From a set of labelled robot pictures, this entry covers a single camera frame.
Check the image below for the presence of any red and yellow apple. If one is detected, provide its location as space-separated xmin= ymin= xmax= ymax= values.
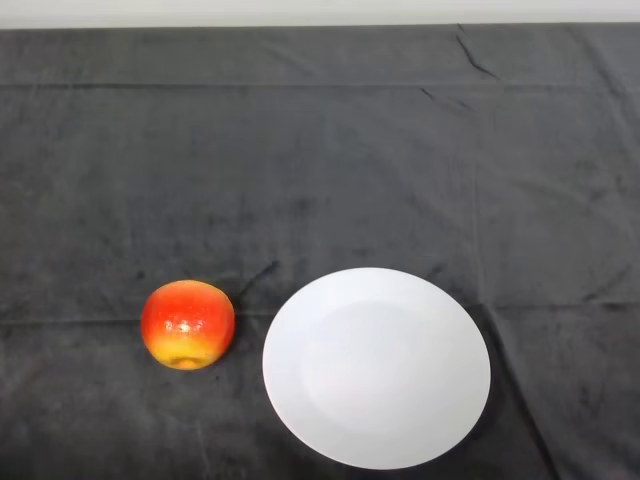
xmin=140 ymin=279 xmax=236 ymax=372

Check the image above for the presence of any white round plate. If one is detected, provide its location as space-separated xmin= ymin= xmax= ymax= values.
xmin=261 ymin=266 xmax=493 ymax=472

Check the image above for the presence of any black cloth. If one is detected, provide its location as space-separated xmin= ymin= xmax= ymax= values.
xmin=0 ymin=20 xmax=640 ymax=480

